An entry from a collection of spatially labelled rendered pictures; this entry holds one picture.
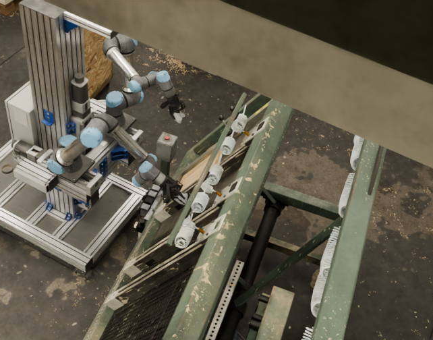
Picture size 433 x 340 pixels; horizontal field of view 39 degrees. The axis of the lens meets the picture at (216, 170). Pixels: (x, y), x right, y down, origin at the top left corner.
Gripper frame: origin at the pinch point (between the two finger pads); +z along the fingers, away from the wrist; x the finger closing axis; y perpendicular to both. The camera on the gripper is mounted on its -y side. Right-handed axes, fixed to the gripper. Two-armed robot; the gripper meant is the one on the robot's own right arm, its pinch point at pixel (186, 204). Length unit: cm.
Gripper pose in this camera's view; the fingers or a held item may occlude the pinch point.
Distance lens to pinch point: 363.6
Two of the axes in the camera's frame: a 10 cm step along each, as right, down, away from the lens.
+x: -5.7, 4.1, 7.1
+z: 7.4, 6.3, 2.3
